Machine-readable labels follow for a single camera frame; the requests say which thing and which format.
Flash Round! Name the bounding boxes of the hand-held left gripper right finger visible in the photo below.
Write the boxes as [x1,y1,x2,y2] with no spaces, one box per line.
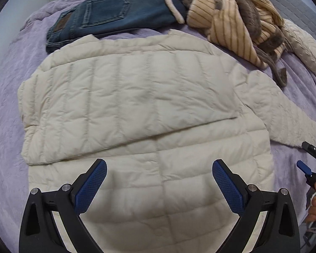
[212,159,301,253]

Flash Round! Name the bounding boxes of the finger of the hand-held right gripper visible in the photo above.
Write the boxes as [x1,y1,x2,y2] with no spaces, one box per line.
[301,141,316,159]
[296,160,316,183]

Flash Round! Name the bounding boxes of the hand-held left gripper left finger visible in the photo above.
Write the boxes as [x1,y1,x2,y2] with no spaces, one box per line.
[19,159,107,253]

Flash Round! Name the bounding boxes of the cream quilted puffer jacket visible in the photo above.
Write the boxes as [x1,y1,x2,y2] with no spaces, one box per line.
[17,29,316,253]

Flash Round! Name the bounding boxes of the person's right hand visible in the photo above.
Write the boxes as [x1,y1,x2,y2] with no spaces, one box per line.
[306,181,316,223]

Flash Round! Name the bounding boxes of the cream textured pillow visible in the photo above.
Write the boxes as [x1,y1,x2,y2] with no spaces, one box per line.
[280,18,316,78]

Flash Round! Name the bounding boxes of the purple blanket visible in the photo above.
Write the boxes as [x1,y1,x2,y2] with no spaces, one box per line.
[0,0,316,243]

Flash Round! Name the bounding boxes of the grey quilted mattress cover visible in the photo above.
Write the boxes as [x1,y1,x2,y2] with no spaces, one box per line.
[241,0,316,41]

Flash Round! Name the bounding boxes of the beige striped fleece robe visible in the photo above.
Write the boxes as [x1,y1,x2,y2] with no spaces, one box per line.
[175,0,288,87]

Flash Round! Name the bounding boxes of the blue denim jeans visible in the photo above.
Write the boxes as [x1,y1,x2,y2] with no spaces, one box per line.
[46,0,189,54]

